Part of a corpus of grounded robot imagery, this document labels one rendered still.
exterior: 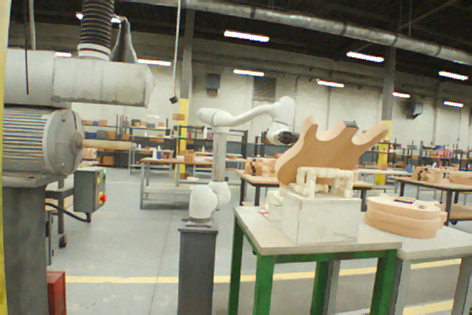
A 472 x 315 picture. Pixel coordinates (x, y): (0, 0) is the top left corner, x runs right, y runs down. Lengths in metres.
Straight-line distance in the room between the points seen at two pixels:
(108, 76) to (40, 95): 0.28
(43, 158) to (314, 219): 0.98
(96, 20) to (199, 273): 1.56
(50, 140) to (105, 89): 0.26
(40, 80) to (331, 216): 1.16
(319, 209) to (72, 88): 0.94
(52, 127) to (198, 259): 1.24
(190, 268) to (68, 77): 1.39
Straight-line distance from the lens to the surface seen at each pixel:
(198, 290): 1.94
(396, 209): 1.45
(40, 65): 1.11
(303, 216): 0.95
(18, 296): 1.25
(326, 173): 0.98
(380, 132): 1.04
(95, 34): 1.01
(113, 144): 1.04
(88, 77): 0.95
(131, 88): 0.90
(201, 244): 1.78
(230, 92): 12.41
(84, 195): 1.33
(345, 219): 1.06
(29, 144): 1.06
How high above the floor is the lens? 1.28
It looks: 3 degrees down
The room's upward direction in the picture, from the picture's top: 4 degrees clockwise
